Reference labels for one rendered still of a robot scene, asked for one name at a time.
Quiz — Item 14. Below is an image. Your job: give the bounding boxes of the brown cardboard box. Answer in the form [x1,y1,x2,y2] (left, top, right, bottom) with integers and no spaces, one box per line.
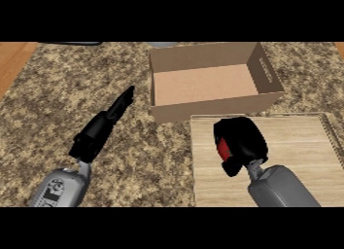
[148,42,287,125]

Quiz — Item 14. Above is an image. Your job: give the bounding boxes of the dark flat object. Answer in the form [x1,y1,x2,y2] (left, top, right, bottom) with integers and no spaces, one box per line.
[38,41,105,47]

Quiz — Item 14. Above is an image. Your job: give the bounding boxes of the pale wooden tray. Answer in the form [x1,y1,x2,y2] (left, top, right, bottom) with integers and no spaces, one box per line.
[188,112,344,208]

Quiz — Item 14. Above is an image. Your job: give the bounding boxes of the red tomato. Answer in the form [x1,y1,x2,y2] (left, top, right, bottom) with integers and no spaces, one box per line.
[217,137,232,162]

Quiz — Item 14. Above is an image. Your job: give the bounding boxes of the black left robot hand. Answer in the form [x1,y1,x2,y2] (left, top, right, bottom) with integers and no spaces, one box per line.
[68,85,136,164]

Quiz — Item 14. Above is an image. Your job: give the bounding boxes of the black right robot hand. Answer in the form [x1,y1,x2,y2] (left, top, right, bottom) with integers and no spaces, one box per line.
[213,116,270,178]

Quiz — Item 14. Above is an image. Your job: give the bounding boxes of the grey rounded object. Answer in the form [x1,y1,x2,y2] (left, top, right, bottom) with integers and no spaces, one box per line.
[145,41,179,49]

